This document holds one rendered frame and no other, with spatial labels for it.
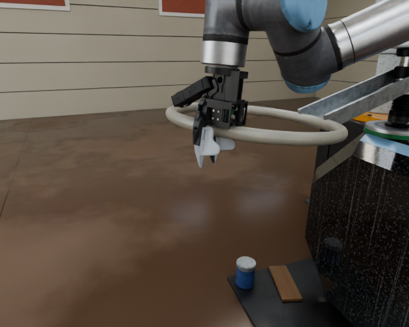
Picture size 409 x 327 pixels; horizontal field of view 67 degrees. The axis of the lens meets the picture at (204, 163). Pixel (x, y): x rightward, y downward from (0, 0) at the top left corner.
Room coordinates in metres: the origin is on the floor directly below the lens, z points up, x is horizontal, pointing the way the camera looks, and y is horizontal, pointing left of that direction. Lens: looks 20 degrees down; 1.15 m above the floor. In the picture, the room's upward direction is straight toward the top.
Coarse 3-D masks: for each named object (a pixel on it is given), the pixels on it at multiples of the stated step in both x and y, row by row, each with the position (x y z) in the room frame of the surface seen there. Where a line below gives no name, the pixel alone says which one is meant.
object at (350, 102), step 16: (368, 80) 1.12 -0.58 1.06; (384, 80) 1.15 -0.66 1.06; (400, 80) 1.03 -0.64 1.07; (336, 96) 1.05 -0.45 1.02; (352, 96) 1.09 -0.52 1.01; (368, 96) 0.96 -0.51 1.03; (384, 96) 0.99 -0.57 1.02; (304, 112) 0.99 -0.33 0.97; (320, 112) 1.02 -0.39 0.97; (336, 112) 0.90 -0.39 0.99; (352, 112) 0.93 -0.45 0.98; (320, 128) 0.91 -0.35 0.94
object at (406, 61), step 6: (402, 60) 1.13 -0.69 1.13; (408, 60) 1.11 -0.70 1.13; (396, 66) 1.14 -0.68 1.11; (402, 66) 1.11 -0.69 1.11; (408, 66) 1.11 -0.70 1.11; (396, 72) 1.13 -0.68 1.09; (402, 72) 1.11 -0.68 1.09; (408, 72) 1.09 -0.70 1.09; (396, 78) 1.13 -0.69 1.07; (402, 78) 1.11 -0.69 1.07
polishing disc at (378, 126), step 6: (378, 120) 1.23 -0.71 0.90; (384, 120) 1.23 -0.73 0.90; (366, 126) 1.15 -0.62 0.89; (372, 126) 1.13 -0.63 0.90; (378, 126) 1.13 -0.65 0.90; (384, 126) 1.13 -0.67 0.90; (384, 132) 1.06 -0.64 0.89; (390, 132) 1.05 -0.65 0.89; (396, 132) 1.04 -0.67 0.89; (402, 132) 1.03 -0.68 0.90; (408, 132) 1.03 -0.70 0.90
